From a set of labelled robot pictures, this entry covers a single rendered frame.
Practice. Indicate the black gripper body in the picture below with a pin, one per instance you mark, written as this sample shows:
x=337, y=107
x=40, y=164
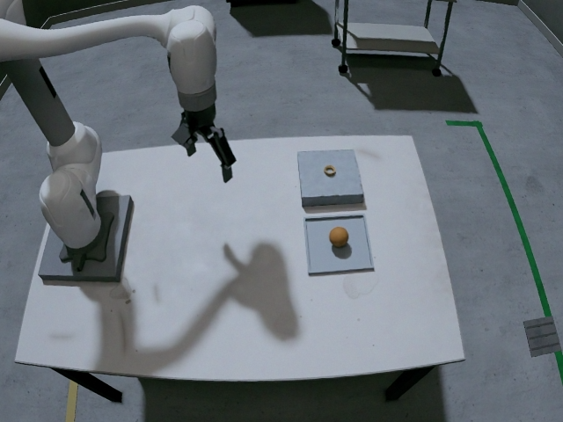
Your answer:
x=205, y=118

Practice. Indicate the brown ball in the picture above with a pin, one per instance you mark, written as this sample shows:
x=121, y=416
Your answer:
x=338, y=236

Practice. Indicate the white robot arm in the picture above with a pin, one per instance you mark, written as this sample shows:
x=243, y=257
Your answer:
x=68, y=199

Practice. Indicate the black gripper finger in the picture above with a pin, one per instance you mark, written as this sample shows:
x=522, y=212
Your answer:
x=222, y=148
x=193, y=149

